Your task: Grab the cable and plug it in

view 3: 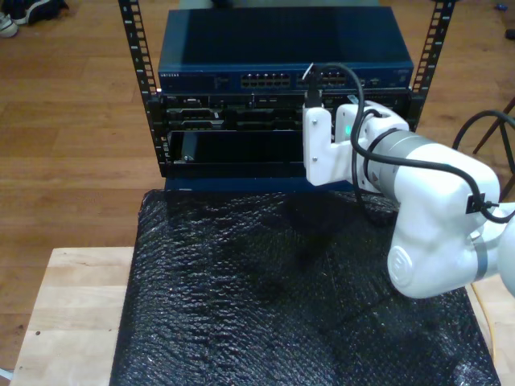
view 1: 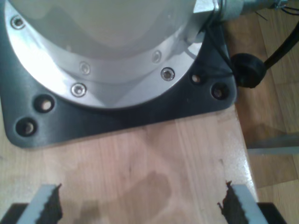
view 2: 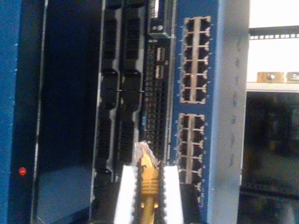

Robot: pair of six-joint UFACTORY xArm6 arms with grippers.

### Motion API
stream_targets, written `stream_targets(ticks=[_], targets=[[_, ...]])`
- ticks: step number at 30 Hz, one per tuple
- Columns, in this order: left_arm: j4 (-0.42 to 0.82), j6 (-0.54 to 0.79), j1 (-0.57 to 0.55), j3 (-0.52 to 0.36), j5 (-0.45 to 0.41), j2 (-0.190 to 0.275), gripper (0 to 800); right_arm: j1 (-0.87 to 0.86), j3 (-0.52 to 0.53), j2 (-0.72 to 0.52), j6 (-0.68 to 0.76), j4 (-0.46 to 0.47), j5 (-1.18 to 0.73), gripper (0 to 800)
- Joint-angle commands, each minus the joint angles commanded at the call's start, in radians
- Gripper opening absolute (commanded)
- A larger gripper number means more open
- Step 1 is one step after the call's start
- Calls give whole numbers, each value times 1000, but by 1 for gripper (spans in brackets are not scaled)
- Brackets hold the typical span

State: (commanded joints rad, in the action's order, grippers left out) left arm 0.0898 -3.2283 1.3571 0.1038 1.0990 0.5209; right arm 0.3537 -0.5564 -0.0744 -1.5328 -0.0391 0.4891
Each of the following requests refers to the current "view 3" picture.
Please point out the brown wooden chair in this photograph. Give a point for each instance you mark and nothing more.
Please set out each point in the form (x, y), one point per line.
(506, 140)

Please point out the black rack server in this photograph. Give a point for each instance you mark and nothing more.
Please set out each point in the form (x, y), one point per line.
(241, 109)

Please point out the black rack shelf tray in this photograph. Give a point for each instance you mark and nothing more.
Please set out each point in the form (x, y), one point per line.
(241, 169)

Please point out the blue rack base platform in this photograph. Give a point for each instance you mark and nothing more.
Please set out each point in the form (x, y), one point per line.
(241, 185)

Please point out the small blue object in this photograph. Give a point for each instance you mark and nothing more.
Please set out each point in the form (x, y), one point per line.
(501, 6)

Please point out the black bubble mat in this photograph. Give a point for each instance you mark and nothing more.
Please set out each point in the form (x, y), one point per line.
(241, 301)

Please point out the dark shoe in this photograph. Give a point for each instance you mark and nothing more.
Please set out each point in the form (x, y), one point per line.
(40, 10)

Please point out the white sneaker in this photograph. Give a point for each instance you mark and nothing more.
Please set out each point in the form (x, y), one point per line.
(6, 26)

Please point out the black perforated rack post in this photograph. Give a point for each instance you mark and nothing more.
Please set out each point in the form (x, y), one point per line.
(130, 40)
(437, 32)

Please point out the blue network switch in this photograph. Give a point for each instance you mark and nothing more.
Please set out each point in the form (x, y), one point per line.
(241, 40)

